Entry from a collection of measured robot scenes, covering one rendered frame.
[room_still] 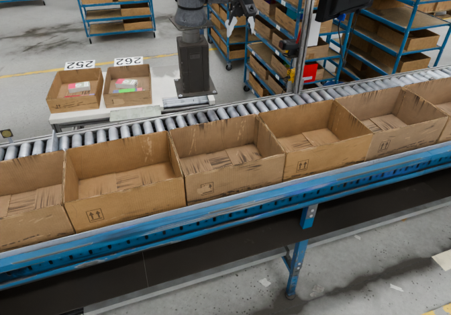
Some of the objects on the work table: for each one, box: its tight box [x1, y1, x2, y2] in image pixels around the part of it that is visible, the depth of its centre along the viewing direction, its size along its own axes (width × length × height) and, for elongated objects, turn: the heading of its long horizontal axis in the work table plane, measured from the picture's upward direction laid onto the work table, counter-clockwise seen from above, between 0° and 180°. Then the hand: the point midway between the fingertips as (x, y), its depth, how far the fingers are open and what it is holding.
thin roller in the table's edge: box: [164, 99, 208, 108], centre depth 212 cm, size 2×28×2 cm, turn 103°
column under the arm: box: [174, 34, 217, 99], centre depth 217 cm, size 26×26×33 cm
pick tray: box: [103, 64, 152, 109], centre depth 220 cm, size 28×38×10 cm
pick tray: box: [46, 67, 104, 114], centre depth 215 cm, size 28×38×10 cm
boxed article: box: [115, 79, 138, 89], centre depth 226 cm, size 7×13×4 cm, turn 84°
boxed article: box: [68, 81, 91, 93], centre depth 222 cm, size 7×13×4 cm, turn 109°
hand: (240, 35), depth 145 cm, fingers open, 10 cm apart
